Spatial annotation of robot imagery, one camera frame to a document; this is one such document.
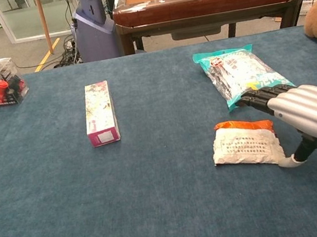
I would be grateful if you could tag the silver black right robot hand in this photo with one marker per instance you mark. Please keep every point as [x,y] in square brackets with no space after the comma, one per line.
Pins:
[303,105]

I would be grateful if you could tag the white orange snack packet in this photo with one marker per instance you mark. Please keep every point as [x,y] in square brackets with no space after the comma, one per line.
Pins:
[243,146]

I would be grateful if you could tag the teal transparent snack bag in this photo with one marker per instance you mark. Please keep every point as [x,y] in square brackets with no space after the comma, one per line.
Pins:
[236,74]

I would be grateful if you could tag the white plastic basket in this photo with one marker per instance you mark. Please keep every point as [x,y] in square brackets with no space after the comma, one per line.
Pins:
[307,6]

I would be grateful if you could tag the dark wood mahjong table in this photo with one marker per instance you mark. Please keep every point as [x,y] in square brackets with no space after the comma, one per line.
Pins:
[205,2]

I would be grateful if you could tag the blue table cloth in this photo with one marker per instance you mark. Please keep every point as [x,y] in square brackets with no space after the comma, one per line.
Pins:
[172,199]

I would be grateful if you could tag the pink floral carton box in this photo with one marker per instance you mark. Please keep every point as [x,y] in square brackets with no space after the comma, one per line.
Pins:
[99,113]

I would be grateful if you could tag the purple grey robot stand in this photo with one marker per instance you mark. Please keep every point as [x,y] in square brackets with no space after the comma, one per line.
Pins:
[94,34]

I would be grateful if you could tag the wooden pole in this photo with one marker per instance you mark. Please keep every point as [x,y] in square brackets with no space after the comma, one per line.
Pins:
[43,22]

